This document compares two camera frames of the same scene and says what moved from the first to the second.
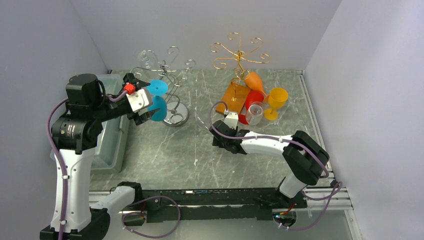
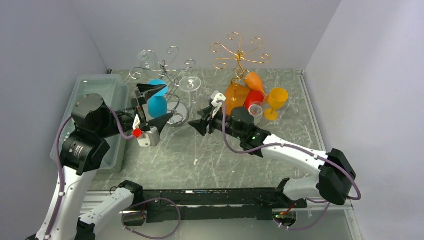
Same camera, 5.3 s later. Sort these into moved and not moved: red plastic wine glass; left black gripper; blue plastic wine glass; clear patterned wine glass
Moved: left black gripper
Not moved: blue plastic wine glass; clear patterned wine glass; red plastic wine glass
